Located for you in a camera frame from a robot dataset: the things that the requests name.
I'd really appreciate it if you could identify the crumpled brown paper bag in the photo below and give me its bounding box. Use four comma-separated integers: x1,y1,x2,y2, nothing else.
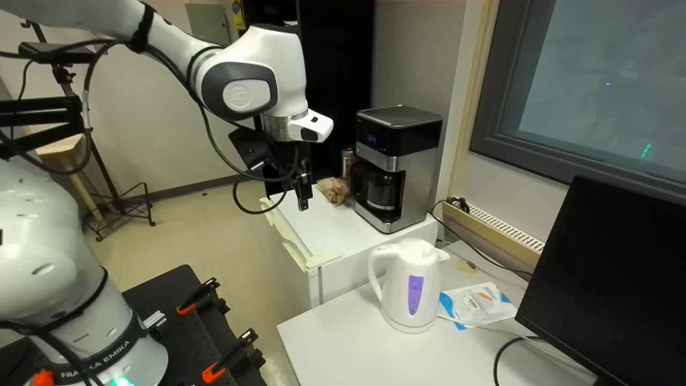
314,175,354,205

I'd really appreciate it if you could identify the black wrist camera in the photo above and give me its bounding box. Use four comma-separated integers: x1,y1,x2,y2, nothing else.
227,127,269,171

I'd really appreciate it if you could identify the black computer monitor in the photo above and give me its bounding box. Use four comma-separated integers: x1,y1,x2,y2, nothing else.
513,174,686,386

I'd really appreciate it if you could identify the black camera tripod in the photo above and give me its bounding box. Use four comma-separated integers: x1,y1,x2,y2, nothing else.
0,19,158,242

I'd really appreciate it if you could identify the black silver coffee maker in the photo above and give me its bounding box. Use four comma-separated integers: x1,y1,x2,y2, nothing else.
352,104,446,235

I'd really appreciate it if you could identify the wooden stool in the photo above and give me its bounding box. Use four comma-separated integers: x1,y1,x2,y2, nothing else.
34,131,108,224

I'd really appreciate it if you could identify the black monitor cable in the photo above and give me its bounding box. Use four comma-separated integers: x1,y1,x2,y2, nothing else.
490,332,547,386

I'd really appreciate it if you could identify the beige wall cable raceway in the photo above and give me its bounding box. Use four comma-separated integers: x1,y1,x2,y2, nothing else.
440,196,549,273

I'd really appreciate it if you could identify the dark framed window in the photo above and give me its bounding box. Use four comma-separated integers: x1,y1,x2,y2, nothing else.
466,0,686,209

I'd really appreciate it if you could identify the black power cable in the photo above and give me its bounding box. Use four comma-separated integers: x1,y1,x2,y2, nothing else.
427,194,536,276

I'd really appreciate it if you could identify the white mini fridge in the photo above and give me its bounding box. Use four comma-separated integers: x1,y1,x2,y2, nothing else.
256,186,442,311

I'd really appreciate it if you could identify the orange black clamp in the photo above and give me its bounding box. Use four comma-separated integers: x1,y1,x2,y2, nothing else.
200,325,267,386
174,273,232,320

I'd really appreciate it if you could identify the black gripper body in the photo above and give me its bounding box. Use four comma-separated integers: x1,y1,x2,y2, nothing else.
260,136,311,196

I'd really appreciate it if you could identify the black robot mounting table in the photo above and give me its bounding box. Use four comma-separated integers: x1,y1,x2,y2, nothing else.
0,262,267,386

